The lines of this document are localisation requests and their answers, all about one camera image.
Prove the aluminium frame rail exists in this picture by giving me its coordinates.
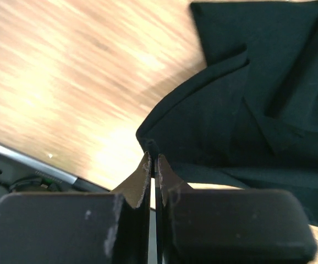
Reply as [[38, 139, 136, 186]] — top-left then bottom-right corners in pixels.
[[0, 144, 78, 185]]

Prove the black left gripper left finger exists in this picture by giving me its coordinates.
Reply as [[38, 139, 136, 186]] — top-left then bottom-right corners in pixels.
[[0, 153, 151, 263]]

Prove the black t-shirt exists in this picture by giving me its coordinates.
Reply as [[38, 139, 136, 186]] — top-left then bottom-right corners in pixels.
[[136, 1, 318, 226]]

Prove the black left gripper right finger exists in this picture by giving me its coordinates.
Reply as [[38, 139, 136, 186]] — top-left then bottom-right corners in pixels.
[[155, 155, 317, 263]]

